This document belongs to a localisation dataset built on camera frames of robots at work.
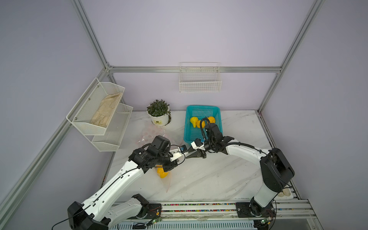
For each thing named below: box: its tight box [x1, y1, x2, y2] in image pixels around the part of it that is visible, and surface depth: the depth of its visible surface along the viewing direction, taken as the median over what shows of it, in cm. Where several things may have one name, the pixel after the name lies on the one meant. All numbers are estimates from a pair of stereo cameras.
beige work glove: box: [277, 187, 292, 198], surface depth 80 cm
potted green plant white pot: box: [146, 99, 172, 127], surface depth 100 cm
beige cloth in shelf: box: [89, 92, 123, 128], surface depth 80 cm
